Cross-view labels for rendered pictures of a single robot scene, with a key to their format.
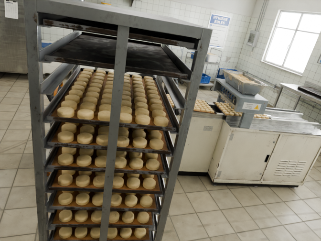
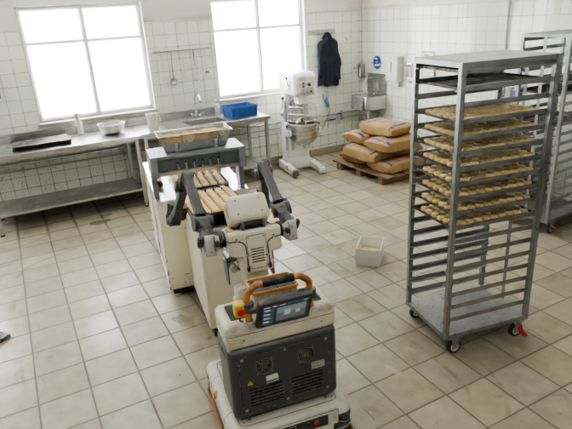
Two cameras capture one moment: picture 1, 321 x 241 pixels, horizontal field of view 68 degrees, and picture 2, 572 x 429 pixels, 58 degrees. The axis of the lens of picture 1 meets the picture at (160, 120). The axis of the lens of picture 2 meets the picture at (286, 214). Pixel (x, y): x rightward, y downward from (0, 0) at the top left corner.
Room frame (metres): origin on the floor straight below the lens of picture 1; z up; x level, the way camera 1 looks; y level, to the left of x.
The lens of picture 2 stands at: (2.43, 3.16, 2.10)
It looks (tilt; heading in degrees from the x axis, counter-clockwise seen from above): 21 degrees down; 265
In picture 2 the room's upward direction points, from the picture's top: 3 degrees counter-clockwise
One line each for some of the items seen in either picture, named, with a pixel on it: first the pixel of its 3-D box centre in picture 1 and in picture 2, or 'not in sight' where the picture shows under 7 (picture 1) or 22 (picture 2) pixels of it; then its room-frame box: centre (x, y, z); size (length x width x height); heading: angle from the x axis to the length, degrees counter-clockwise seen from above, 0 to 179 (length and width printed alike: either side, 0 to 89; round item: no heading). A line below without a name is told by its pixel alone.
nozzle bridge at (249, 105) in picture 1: (235, 101); (197, 168); (2.76, -0.84, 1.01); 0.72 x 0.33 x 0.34; 13
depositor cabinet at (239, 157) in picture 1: (254, 146); (195, 218); (2.86, -1.30, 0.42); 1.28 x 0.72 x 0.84; 103
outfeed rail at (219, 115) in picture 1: (245, 117); not in sight; (2.64, -0.98, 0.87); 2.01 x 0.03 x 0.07; 103
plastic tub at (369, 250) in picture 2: not in sight; (370, 250); (1.33, -0.96, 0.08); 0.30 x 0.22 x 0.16; 67
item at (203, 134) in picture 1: (185, 139); (218, 258); (2.64, -0.34, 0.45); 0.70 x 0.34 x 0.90; 103
